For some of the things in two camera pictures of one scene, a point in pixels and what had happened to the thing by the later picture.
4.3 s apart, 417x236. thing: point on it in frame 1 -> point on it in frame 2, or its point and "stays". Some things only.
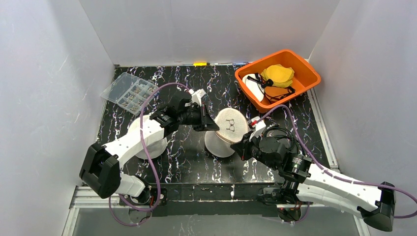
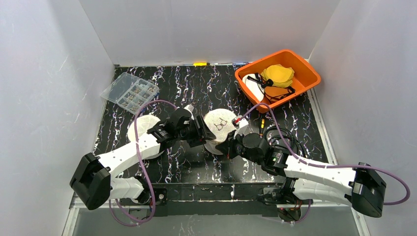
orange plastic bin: (306, 75) stays
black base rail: (214, 200) stays
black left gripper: (202, 116) -> (200, 131)
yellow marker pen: (200, 64) stays
